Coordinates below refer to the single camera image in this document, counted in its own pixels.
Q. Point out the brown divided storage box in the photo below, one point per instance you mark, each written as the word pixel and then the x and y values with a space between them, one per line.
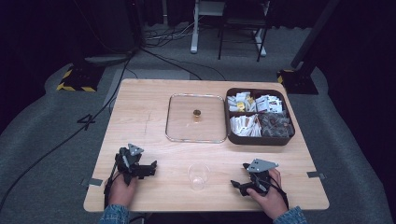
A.
pixel 260 141

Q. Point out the person's left hand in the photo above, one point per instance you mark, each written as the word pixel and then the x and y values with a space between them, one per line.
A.
pixel 120 192

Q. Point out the black metal chair frame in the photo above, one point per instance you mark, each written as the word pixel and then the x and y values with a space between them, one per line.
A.
pixel 241 21

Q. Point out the black slanted stand pole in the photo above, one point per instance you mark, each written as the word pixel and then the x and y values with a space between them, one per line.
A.
pixel 314 31

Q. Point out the person's right hand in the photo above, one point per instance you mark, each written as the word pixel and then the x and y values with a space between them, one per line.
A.
pixel 271 200

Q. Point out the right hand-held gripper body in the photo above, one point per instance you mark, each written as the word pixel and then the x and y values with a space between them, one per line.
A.
pixel 260 174

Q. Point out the pile of white red packets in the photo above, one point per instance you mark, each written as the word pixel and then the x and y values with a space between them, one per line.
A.
pixel 269 103

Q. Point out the pile of plain white sachets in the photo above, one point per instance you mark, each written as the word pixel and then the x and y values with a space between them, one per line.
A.
pixel 246 125

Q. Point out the square glass lid gold knob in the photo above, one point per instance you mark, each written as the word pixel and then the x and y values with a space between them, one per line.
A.
pixel 196 119

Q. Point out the black yellow striped stand base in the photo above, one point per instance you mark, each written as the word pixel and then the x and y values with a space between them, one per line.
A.
pixel 79 79
pixel 297 82

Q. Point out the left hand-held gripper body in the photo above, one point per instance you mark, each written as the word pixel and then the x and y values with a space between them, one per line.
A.
pixel 129 163

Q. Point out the pile of dark brown packets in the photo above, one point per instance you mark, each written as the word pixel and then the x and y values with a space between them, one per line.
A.
pixel 275 125

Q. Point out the grey tape strip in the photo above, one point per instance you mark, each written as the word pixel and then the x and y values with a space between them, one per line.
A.
pixel 95 182
pixel 316 174

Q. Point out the black upright column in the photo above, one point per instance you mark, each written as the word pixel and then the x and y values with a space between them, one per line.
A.
pixel 134 25

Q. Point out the white desk frame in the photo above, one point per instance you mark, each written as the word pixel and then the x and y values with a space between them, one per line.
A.
pixel 195 34

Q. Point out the clear plastic cup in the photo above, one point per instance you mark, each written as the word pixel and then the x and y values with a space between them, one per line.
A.
pixel 198 175

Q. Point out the pile of white yellow packets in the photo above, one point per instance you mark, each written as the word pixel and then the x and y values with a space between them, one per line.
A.
pixel 240 102

